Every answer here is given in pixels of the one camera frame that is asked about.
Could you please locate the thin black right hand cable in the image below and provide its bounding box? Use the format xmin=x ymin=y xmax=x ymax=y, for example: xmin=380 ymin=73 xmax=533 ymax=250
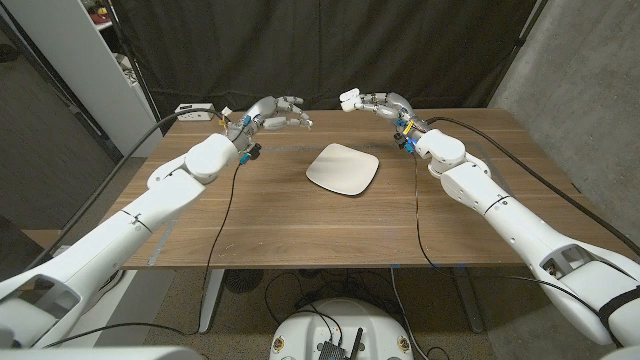
xmin=412 ymin=152 xmax=624 ymax=349

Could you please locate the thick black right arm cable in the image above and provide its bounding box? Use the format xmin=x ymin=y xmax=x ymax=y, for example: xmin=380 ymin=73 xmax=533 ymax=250
xmin=425 ymin=116 xmax=640 ymax=256

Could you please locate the white square dish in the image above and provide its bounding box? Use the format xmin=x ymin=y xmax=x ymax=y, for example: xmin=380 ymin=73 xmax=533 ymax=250
xmin=305 ymin=143 xmax=381 ymax=197

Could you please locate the black curtain backdrop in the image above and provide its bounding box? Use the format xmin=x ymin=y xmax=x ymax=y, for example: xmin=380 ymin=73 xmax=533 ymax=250
xmin=107 ymin=0 xmax=540 ymax=135

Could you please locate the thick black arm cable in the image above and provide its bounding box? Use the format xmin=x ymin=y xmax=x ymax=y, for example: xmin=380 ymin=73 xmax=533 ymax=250
xmin=425 ymin=116 xmax=640 ymax=256
xmin=22 ymin=107 xmax=226 ymax=271

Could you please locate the white shelf cabinet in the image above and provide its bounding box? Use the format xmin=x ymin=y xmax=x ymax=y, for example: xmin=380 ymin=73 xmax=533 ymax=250
xmin=2 ymin=0 xmax=165 ymax=159

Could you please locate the grey table leg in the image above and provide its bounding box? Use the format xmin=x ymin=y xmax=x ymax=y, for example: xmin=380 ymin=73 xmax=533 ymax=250
xmin=449 ymin=267 xmax=485 ymax=335
xmin=197 ymin=268 xmax=226 ymax=335

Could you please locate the black module with antenna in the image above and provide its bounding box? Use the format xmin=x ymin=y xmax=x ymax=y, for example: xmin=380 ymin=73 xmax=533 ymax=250
xmin=318 ymin=327 xmax=365 ymax=360

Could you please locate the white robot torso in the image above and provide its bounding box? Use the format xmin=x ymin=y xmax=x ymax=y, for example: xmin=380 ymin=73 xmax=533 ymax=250
xmin=268 ymin=298 xmax=415 ymax=360

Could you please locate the black curtain stand pole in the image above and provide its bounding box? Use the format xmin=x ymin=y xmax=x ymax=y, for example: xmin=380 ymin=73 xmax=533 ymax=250
xmin=485 ymin=0 xmax=549 ymax=107
xmin=107 ymin=0 xmax=165 ymax=134

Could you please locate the black floor cable tangle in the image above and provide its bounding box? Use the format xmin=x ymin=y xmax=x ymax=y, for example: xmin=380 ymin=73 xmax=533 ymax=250
xmin=263 ymin=269 xmax=401 ymax=331

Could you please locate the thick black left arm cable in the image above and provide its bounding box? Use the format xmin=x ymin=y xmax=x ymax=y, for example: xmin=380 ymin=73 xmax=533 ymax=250
xmin=22 ymin=107 xmax=226 ymax=271

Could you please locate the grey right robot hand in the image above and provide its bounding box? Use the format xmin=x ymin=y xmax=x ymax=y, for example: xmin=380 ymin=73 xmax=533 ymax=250
xmin=357 ymin=91 xmax=432 ymax=155

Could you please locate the white power strip box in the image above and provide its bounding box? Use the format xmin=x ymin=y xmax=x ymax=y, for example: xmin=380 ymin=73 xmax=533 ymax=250
xmin=174 ymin=103 xmax=217 ymax=122

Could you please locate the thin black hand cable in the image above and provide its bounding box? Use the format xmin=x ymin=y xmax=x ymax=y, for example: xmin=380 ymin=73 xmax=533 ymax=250
xmin=412 ymin=152 xmax=624 ymax=349
xmin=42 ymin=162 xmax=243 ymax=349

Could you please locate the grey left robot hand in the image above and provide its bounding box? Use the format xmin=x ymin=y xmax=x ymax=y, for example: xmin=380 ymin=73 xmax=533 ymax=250
xmin=218 ymin=95 xmax=315 ymax=165

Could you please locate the round black floor fan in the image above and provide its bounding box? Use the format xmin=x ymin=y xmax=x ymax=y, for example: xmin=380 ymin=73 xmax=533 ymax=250
xmin=223 ymin=268 xmax=265 ymax=295

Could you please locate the black sneaker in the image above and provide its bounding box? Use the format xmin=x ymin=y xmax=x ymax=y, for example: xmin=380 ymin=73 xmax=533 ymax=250
xmin=99 ymin=269 xmax=124 ymax=297

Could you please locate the thin black left hand cable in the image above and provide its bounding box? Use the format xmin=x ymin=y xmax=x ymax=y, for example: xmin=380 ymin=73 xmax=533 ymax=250
xmin=42 ymin=162 xmax=243 ymax=349

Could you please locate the person's dark trouser leg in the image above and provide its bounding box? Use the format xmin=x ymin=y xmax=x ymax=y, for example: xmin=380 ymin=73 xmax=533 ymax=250
xmin=0 ymin=217 xmax=24 ymax=266

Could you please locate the white AirPods case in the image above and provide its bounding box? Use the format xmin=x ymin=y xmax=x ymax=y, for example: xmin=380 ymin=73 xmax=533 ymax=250
xmin=339 ymin=88 xmax=362 ymax=113

